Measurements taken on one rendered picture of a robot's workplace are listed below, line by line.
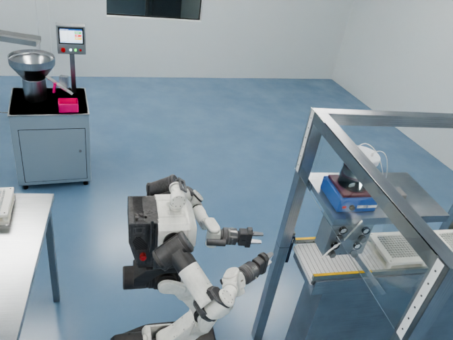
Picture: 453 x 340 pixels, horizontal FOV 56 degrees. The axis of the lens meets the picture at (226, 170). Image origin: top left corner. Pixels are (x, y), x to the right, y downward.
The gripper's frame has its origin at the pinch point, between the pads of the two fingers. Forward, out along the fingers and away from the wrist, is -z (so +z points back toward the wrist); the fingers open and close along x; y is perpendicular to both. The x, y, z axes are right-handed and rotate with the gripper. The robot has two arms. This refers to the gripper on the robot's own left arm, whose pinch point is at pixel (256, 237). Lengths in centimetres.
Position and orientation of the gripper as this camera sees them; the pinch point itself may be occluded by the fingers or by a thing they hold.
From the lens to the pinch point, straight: 226.5
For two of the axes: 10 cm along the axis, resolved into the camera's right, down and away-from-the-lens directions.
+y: 0.7, 5.5, -8.3
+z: -9.9, -0.8, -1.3
